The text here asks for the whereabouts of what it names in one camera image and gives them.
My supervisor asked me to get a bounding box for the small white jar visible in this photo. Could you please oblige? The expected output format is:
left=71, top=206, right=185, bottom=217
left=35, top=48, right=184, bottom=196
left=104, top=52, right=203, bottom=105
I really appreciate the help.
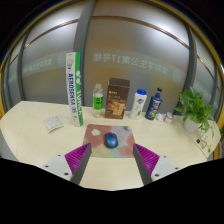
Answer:
left=162, top=111, right=175, bottom=125

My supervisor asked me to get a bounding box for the brown cardboard box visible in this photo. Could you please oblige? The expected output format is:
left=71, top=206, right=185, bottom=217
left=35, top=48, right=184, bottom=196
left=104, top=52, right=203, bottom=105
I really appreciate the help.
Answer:
left=104, top=77, right=131, bottom=120

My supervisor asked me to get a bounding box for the green plant in white pot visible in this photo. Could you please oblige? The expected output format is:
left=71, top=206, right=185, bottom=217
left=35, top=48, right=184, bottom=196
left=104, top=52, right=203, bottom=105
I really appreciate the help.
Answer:
left=173, top=85, right=216, bottom=150

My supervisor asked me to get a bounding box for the white green blue shuttlecock tube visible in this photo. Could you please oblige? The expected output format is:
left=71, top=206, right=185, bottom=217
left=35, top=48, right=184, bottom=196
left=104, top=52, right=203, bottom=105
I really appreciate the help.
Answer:
left=65, top=51, right=84, bottom=128

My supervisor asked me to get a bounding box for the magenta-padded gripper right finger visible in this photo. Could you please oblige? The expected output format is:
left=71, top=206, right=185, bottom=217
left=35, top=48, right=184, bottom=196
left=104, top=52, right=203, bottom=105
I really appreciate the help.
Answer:
left=132, top=142, right=183, bottom=186

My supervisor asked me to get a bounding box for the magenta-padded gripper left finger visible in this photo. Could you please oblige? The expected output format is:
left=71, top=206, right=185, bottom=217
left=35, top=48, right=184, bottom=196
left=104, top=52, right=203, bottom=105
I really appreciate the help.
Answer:
left=39, top=142, right=93, bottom=186

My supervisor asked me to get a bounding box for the dark blue pump bottle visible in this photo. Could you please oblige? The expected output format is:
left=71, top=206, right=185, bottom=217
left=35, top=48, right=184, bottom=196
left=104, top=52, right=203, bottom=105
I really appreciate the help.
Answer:
left=144, top=87, right=164, bottom=121

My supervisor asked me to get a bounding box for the small white dotted packet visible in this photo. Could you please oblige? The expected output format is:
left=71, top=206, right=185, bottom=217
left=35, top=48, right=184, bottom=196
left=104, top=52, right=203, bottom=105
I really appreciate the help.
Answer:
left=43, top=115, right=64, bottom=134

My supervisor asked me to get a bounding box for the pastel patchwork mouse pad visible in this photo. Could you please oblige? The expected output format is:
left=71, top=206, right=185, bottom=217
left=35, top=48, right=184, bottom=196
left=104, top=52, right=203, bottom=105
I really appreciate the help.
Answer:
left=82, top=123, right=136, bottom=159

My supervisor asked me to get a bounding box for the clear bottle with green label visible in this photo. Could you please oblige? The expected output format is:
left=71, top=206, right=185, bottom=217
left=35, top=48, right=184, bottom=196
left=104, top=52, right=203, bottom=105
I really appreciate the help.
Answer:
left=92, top=83, right=105, bottom=119

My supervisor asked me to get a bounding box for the white bottle with blue cap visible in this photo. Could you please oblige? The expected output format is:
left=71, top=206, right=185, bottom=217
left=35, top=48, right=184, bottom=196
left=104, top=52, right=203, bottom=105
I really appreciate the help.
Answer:
left=129, top=88, right=148, bottom=121

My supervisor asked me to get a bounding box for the blue and black computer mouse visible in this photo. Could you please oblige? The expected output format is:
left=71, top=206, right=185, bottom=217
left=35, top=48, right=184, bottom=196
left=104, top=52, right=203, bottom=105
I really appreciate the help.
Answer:
left=103, top=131, right=119, bottom=149

